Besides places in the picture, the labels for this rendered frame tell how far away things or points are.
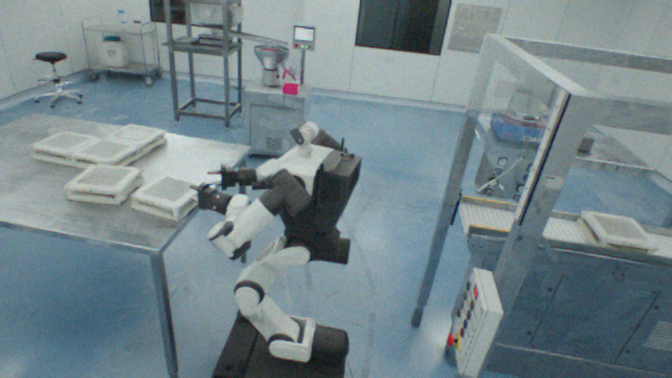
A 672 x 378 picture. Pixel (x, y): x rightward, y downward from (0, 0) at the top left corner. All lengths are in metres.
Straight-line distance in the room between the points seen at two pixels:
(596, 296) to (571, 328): 0.23
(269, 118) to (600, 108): 3.59
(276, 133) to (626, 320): 3.30
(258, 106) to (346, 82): 2.96
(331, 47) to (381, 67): 0.88
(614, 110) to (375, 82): 6.08
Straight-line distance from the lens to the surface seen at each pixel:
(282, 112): 4.26
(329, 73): 6.99
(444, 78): 7.10
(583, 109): 1.05
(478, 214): 2.12
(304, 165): 1.48
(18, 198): 2.28
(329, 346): 2.10
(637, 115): 1.10
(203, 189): 1.76
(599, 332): 2.58
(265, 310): 2.02
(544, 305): 2.37
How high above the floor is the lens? 1.94
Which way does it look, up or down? 29 degrees down
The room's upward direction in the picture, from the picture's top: 6 degrees clockwise
